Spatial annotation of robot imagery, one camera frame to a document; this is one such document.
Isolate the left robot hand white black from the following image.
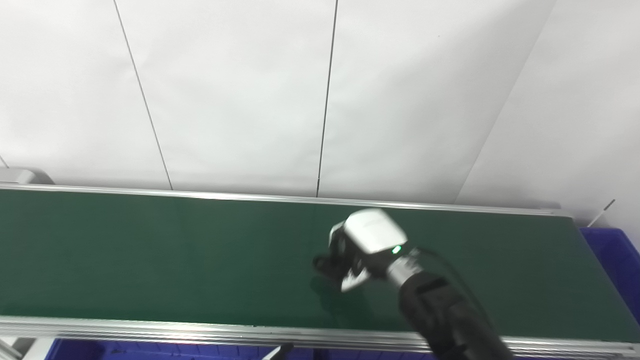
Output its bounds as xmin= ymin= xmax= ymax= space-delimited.
xmin=262 ymin=343 xmax=296 ymax=360

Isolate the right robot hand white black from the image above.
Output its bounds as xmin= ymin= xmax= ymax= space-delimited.
xmin=327 ymin=208 xmax=411 ymax=293

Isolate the black flanged machine part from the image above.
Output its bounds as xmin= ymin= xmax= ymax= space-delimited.
xmin=312 ymin=252 xmax=352 ymax=282

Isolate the blue plastic bin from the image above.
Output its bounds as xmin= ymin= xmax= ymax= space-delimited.
xmin=44 ymin=338 xmax=281 ymax=360
xmin=580 ymin=227 xmax=640 ymax=324

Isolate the green conveyor belt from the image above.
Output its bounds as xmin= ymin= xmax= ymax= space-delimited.
xmin=0 ymin=182 xmax=640 ymax=360
xmin=0 ymin=189 xmax=640 ymax=344

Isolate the white conveyor support leg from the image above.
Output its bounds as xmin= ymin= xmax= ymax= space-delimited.
xmin=0 ymin=337 xmax=56 ymax=360

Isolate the grey conveyor end housing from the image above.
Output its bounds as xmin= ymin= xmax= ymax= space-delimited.
xmin=0 ymin=167 xmax=55 ymax=186

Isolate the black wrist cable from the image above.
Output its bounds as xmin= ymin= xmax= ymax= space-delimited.
xmin=417 ymin=247 xmax=502 ymax=342

